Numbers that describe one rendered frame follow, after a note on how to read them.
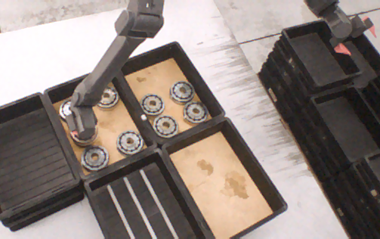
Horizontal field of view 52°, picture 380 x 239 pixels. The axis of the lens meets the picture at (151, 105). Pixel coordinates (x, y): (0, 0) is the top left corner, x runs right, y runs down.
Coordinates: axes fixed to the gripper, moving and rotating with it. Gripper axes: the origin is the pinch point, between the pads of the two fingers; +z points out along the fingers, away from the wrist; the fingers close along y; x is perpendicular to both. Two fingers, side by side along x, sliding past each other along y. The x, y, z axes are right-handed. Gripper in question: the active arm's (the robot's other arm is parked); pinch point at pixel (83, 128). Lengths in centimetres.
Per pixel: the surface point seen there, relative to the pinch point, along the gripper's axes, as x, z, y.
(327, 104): -18, 53, 136
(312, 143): -32, 63, 120
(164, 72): 13.9, 7.1, 42.0
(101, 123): 2.1, 6.2, 7.8
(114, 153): -11.8, 5.9, 7.4
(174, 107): -3.2, 6.7, 38.2
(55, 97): 18.4, 2.8, -5.1
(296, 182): -50, 19, 74
